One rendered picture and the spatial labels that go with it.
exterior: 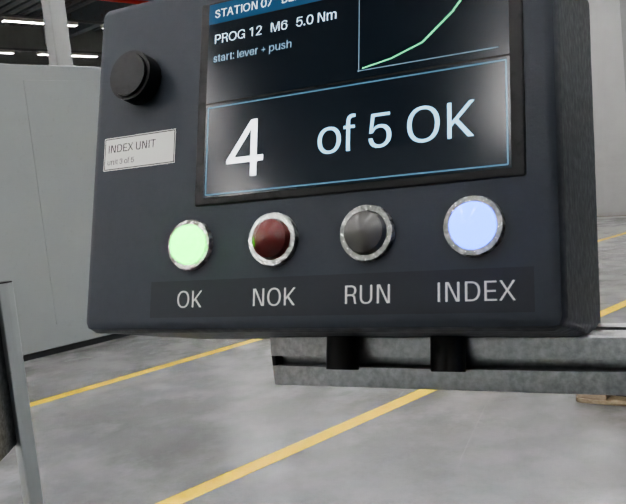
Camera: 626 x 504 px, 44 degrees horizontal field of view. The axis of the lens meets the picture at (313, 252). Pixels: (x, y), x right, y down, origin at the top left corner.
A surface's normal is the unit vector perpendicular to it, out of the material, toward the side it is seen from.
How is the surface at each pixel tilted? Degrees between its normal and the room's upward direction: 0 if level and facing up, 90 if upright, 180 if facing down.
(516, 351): 90
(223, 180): 75
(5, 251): 90
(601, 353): 90
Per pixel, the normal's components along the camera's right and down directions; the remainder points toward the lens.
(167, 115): -0.46, -0.13
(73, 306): 0.71, -0.01
